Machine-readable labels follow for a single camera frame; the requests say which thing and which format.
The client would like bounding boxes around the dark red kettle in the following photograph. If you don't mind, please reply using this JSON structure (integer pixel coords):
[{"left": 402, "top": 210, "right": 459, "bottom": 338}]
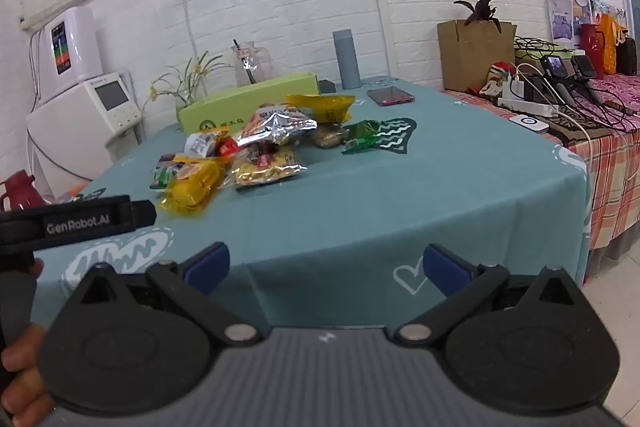
[{"left": 0, "top": 171, "right": 38, "bottom": 212}]

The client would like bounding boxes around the flower plant in glass vase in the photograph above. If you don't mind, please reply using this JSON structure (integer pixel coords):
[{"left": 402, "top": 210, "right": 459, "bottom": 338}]
[{"left": 142, "top": 52, "right": 236, "bottom": 112}]

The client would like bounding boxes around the plaid tablecloth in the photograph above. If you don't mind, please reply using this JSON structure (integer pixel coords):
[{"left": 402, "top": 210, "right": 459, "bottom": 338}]
[{"left": 445, "top": 89, "right": 640, "bottom": 253}]

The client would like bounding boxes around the flat yellow snack packet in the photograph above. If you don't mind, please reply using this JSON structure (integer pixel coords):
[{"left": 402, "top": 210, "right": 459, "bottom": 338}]
[{"left": 285, "top": 93, "right": 356, "bottom": 125}]

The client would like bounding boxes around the green candy packet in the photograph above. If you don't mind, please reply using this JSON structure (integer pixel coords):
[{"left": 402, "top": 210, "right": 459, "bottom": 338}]
[{"left": 341, "top": 119, "right": 386, "bottom": 155}]

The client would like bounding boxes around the wall picture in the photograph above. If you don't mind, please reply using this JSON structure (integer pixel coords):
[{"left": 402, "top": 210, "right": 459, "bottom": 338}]
[{"left": 547, "top": 0, "right": 573, "bottom": 42}]

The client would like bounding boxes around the lime green cardboard box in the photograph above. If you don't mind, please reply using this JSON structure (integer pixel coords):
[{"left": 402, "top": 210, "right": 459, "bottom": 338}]
[{"left": 177, "top": 72, "right": 321, "bottom": 135}]

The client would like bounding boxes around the white power strip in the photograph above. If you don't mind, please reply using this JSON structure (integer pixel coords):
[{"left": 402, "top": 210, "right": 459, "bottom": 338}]
[{"left": 497, "top": 94, "right": 560, "bottom": 118}]

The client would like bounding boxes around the pink floral cloth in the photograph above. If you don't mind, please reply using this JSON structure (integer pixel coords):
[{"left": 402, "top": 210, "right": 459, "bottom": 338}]
[{"left": 590, "top": 74, "right": 640, "bottom": 118}]

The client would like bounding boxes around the purple leafy plant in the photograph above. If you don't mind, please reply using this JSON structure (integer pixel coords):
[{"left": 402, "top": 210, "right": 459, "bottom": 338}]
[{"left": 454, "top": 0, "right": 503, "bottom": 35}]

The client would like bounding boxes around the brown cardboard box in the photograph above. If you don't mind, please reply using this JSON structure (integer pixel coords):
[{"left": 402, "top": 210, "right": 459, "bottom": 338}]
[{"left": 437, "top": 19, "right": 518, "bottom": 92}]

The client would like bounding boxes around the white appliance with screen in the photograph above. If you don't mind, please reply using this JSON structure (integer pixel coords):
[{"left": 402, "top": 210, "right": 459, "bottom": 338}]
[{"left": 25, "top": 71, "right": 146, "bottom": 188}]

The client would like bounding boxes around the red thermos jug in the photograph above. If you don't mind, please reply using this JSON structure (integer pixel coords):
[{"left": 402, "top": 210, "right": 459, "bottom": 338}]
[{"left": 580, "top": 23, "right": 607, "bottom": 65}]

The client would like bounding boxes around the silver foil snack packet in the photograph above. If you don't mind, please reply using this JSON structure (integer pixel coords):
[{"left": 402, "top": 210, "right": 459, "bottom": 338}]
[{"left": 235, "top": 104, "right": 318, "bottom": 148}]

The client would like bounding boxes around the black handheld camera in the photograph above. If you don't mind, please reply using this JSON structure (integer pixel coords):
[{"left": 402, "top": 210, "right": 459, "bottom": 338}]
[
  {"left": 542, "top": 55, "right": 571, "bottom": 105},
  {"left": 572, "top": 55, "right": 601, "bottom": 102}
]

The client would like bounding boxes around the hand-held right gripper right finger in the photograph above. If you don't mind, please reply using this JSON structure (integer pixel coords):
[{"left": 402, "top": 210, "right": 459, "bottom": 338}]
[{"left": 395, "top": 243, "right": 588, "bottom": 346}]

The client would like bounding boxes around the yellow green storage box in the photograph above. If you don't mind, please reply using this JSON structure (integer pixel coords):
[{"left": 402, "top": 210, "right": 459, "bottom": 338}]
[{"left": 515, "top": 47, "right": 576, "bottom": 72}]

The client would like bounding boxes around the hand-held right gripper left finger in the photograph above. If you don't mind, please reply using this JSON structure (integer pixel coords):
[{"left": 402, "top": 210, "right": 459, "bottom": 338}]
[{"left": 65, "top": 242, "right": 263, "bottom": 346}]

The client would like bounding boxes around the white hanging cord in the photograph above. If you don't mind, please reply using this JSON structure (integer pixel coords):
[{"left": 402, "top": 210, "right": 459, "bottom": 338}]
[{"left": 176, "top": 0, "right": 197, "bottom": 62}]

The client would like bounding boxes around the green red snack packet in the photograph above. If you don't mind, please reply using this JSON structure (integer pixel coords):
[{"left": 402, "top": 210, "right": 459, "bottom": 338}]
[{"left": 150, "top": 154, "right": 188, "bottom": 190}]

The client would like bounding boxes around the black straw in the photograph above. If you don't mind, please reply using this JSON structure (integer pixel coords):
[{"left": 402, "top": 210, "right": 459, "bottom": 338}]
[{"left": 233, "top": 39, "right": 257, "bottom": 85}]

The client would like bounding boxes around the phone in pink case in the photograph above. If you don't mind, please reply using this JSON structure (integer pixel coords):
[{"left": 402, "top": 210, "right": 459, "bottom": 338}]
[{"left": 366, "top": 87, "right": 416, "bottom": 108}]

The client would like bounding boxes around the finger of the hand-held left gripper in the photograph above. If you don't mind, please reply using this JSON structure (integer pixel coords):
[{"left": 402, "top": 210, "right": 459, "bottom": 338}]
[{"left": 131, "top": 201, "right": 157, "bottom": 229}]

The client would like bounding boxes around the clear packet of brown pastry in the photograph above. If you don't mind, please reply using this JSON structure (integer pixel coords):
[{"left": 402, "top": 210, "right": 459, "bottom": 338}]
[{"left": 310, "top": 124, "right": 348, "bottom": 148}]

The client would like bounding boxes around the small white snack packet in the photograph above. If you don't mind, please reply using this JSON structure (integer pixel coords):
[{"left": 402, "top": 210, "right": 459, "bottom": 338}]
[{"left": 184, "top": 132, "right": 221, "bottom": 158}]

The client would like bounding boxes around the red white plush toy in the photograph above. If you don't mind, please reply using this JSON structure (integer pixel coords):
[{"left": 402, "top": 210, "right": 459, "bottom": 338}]
[{"left": 479, "top": 62, "right": 521, "bottom": 98}]

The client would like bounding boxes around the person's left hand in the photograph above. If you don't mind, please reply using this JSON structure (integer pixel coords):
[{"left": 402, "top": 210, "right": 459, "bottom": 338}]
[{"left": 0, "top": 322, "right": 56, "bottom": 427}]

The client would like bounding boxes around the grey thermos bottle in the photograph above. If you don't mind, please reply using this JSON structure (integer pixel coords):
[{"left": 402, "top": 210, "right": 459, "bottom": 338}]
[{"left": 332, "top": 29, "right": 363, "bottom": 90}]

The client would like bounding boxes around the glass pitcher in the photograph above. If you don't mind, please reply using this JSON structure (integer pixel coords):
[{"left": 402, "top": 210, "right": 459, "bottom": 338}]
[{"left": 231, "top": 39, "right": 273, "bottom": 88}]

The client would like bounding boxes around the teal tablecloth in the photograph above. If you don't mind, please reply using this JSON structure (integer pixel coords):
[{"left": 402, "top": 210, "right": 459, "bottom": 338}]
[{"left": 30, "top": 77, "right": 591, "bottom": 343}]

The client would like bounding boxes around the orange bag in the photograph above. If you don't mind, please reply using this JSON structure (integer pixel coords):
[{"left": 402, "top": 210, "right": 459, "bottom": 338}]
[{"left": 600, "top": 14, "right": 622, "bottom": 75}]

